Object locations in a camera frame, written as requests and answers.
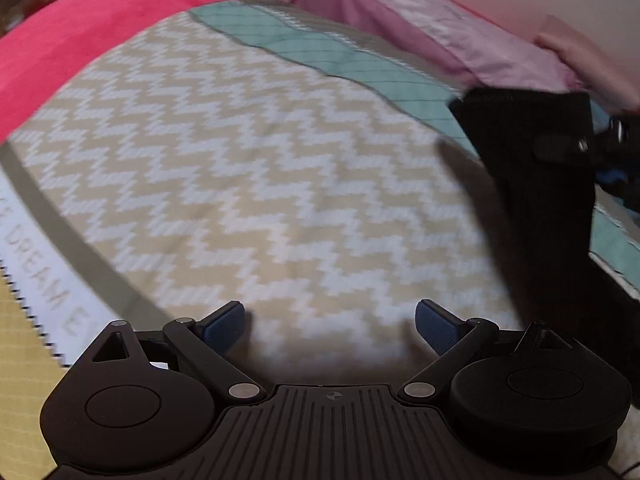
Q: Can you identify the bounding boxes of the black pants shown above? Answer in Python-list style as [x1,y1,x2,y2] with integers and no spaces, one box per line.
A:
[437,86,640,461]

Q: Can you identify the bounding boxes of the zigzag patterned quilt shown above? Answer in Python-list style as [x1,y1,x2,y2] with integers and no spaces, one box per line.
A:
[0,0,640,480]

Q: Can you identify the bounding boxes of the pink bed sheet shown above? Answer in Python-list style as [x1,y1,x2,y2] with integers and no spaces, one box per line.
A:
[1,0,226,139]

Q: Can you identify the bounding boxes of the pink pillow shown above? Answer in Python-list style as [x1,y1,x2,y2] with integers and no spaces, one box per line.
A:
[281,0,582,92]

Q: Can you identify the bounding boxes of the teal grey striped blanket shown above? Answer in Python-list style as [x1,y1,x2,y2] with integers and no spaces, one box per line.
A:
[590,96,615,133]

